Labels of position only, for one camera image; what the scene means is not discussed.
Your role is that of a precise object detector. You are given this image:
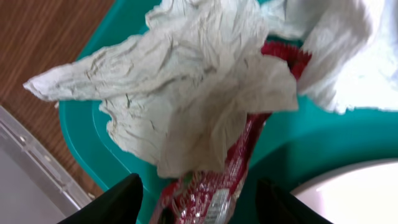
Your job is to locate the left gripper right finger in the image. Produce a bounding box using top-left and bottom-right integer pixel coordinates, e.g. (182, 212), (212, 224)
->
(255, 178), (331, 224)

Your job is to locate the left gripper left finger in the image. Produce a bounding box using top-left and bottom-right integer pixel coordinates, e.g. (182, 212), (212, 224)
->
(59, 174), (143, 224)

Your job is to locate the red snack wrapper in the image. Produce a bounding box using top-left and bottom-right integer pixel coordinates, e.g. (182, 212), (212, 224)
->
(150, 41), (312, 223)

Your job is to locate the grey paper napkin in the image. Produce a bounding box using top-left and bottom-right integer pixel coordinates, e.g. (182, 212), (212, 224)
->
(24, 0), (298, 178)

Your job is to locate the white tissue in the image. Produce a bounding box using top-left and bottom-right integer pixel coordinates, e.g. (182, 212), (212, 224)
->
(261, 0), (397, 114)

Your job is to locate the large white plate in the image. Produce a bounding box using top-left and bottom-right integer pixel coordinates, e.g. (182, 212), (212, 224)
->
(291, 159), (397, 224)

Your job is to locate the teal plastic serving tray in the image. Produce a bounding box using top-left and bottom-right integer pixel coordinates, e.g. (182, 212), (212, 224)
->
(58, 0), (398, 224)

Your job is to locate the clear plastic bin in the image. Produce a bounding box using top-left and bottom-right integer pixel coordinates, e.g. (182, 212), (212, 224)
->
(1, 108), (92, 223)

